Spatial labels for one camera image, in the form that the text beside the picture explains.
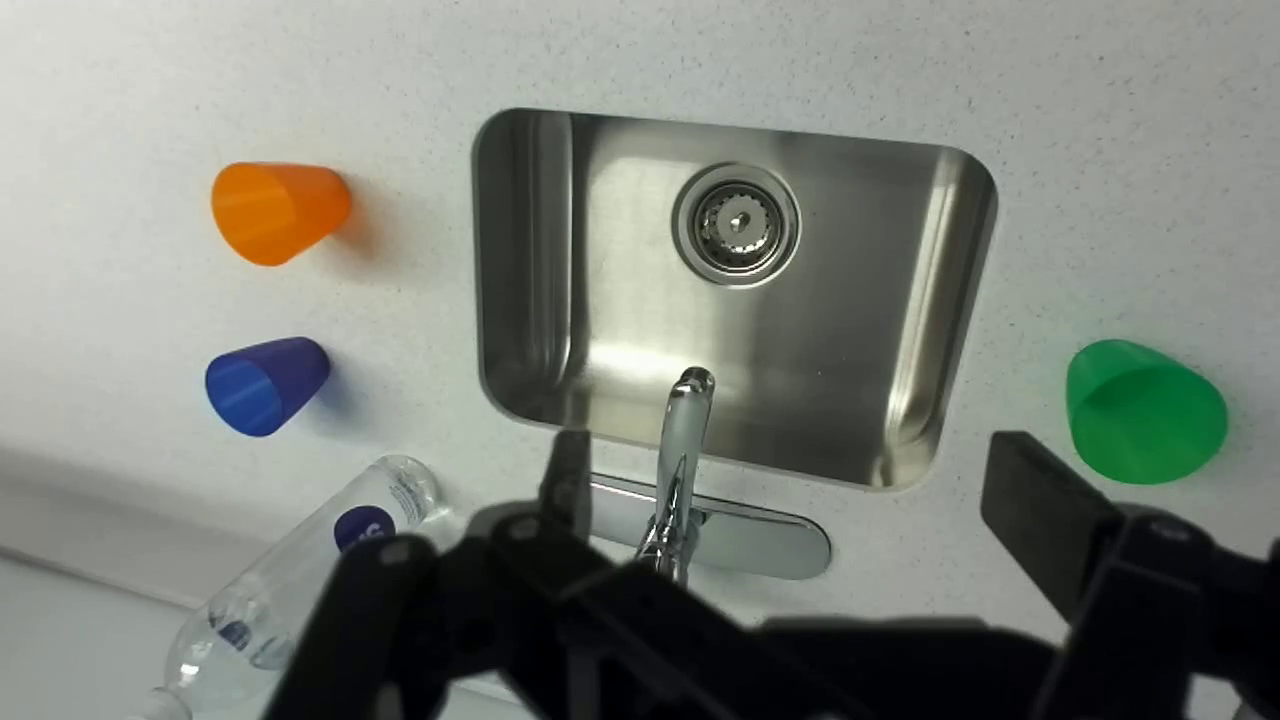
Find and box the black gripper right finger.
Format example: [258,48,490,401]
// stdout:
[979,432,1280,720]

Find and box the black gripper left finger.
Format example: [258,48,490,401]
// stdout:
[262,428,754,720]

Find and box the chrome tap nozzle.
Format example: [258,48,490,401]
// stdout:
[635,369,718,583]

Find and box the green plastic cup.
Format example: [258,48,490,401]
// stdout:
[1063,342,1233,485]

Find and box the clear plastic water bottle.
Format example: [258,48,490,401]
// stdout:
[132,455,461,720]

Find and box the blue plastic cup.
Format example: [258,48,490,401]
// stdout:
[204,336,334,438]

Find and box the round metal sink drain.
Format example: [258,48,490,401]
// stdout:
[674,161,805,289]

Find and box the stainless steel sink basin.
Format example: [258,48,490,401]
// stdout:
[471,108,1001,487]

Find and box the orange plastic cup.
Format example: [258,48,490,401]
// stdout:
[208,161,356,270]

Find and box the chrome tap base plate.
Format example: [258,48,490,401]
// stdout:
[594,472,831,581]

